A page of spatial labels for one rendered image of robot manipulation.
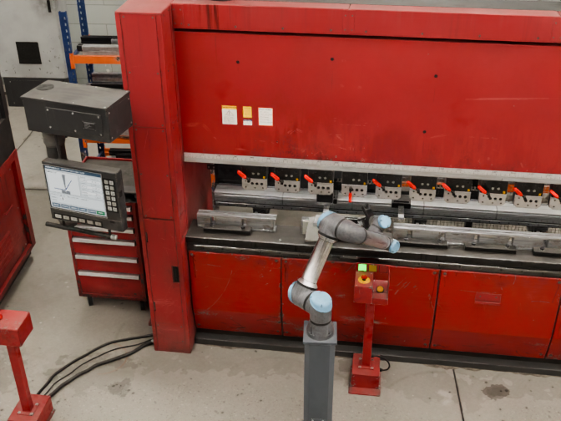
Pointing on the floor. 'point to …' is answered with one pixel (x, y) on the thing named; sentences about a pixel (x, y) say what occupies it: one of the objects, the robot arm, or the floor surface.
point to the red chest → (111, 251)
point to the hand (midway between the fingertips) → (359, 218)
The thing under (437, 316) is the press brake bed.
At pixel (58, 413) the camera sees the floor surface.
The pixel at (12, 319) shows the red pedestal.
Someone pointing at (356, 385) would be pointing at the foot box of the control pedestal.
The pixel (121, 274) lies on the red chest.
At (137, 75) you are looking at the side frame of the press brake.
